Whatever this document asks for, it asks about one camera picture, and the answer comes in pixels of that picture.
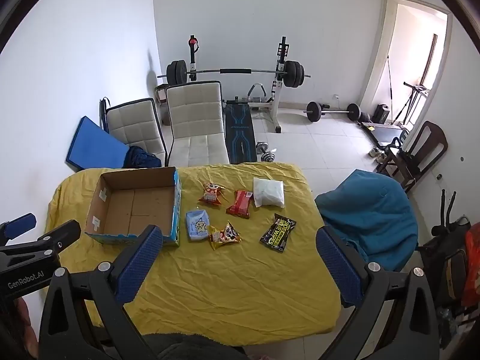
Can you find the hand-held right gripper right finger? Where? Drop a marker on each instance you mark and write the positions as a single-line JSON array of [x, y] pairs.
[[337, 270]]

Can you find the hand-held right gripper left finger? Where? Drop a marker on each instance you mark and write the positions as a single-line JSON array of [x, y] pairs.
[[140, 266]]

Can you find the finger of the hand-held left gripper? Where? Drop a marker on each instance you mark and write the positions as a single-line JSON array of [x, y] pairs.
[[62, 234], [20, 224]]

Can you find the cardboard box blue sides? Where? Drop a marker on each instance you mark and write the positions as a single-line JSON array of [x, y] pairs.
[[131, 210]]

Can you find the black and yellow snack packet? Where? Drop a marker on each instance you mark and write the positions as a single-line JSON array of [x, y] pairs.
[[279, 233]]

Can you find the light blue snack packet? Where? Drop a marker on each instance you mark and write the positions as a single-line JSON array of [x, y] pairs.
[[197, 226]]

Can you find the yellow-edged panda snack packet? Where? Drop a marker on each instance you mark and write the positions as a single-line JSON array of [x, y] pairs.
[[225, 235]]

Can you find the orange panda snack packet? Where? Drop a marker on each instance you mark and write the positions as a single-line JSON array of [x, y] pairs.
[[212, 194]]

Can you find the white soft packet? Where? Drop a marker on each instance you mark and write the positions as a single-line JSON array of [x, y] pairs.
[[268, 192]]

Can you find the red snack packet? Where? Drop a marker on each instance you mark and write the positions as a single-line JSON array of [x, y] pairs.
[[240, 203]]

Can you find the person's left forearm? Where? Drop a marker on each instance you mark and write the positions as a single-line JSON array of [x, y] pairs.
[[24, 313]]

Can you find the teal cloth covered chair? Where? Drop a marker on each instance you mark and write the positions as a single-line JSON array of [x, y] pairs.
[[367, 213]]

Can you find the blue folded mat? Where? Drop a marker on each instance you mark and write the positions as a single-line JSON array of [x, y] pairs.
[[95, 146]]

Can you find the yellow tablecloth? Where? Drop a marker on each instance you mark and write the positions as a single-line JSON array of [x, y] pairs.
[[232, 288]]

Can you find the person's dark clothing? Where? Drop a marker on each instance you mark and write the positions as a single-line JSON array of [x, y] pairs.
[[195, 347]]

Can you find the dark blue knitted cloth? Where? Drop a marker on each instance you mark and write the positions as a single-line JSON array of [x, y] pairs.
[[142, 157]]

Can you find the white shoe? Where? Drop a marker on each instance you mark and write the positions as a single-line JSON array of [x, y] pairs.
[[382, 155], [373, 152]]

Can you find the small cream padded chair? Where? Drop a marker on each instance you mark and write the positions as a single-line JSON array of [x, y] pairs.
[[133, 129]]

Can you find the red bag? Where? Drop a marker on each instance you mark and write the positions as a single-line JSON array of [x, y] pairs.
[[472, 270]]

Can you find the black treadmill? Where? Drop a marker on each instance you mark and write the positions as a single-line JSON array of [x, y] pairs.
[[384, 134]]

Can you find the dark wooden chair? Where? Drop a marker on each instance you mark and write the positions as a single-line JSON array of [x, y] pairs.
[[427, 146]]

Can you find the floor barbell with black plates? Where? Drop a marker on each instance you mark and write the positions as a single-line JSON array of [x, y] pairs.
[[314, 111]]

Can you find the black air purifier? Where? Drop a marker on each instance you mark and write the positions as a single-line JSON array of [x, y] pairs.
[[381, 114]]

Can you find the large cream padded chair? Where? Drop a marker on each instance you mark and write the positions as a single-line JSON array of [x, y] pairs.
[[195, 112]]

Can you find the grey exercise machine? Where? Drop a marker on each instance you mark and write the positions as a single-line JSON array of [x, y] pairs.
[[414, 95]]

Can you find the cream door frame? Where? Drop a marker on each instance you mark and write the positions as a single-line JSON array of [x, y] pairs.
[[377, 63]]

